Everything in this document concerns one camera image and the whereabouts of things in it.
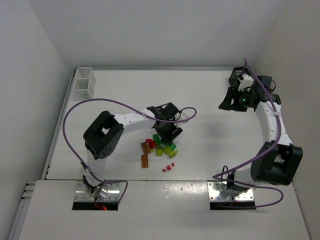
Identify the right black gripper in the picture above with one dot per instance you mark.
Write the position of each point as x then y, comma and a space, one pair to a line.
232, 99

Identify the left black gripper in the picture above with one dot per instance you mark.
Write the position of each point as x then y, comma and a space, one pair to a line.
169, 130

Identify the green sloped lego brick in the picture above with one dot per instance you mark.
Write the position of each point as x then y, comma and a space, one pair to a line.
172, 146

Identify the red roof lego piece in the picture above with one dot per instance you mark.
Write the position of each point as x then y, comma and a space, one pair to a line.
151, 143

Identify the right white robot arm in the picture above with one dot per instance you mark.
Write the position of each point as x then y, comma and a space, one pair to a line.
278, 159

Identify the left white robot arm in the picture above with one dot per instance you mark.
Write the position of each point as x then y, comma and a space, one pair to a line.
103, 135

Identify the green 2x4 lego plate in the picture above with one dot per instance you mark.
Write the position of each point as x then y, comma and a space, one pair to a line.
157, 139

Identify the lime lego with stud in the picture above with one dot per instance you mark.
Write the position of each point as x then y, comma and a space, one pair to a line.
172, 153

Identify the black slotted container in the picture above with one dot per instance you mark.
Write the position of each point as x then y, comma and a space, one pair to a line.
234, 80

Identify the lower brown lego brick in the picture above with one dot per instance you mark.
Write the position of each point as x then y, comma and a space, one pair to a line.
144, 161

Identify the white slotted container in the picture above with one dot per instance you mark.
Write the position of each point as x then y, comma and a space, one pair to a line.
84, 83

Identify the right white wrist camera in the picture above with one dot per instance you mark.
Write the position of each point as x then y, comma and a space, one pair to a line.
245, 81

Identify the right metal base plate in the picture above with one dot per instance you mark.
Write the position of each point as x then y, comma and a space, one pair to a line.
218, 193

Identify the metal base plate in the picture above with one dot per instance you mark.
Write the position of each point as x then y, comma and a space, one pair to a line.
218, 193
107, 193

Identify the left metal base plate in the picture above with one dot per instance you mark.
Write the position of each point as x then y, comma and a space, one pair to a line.
107, 193

